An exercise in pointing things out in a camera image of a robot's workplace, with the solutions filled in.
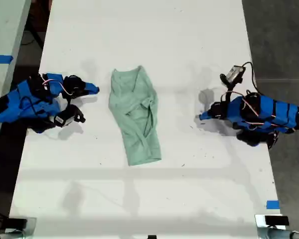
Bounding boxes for pale green t-shirt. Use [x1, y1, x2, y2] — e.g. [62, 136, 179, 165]
[108, 65, 163, 167]

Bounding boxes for grey side table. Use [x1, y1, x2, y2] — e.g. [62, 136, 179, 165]
[0, 0, 32, 162]

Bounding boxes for square blue tape piece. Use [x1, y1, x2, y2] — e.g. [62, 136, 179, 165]
[266, 199, 281, 210]

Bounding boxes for small black box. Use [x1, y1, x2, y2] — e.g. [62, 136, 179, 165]
[264, 215, 290, 226]
[4, 218, 28, 230]

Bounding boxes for black camera box with label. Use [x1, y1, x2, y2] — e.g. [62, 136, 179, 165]
[53, 104, 87, 128]

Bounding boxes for black camera box silver face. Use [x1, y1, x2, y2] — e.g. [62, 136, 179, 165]
[225, 65, 246, 85]

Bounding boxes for thin black camera cable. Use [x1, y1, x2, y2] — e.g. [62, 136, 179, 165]
[19, 96, 53, 118]
[241, 61, 261, 97]

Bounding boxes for black floor cable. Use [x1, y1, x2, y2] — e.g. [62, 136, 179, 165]
[21, 29, 44, 51]

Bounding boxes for metal table clamp bracket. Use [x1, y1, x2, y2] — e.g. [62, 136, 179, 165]
[254, 214, 299, 239]
[0, 217, 38, 239]

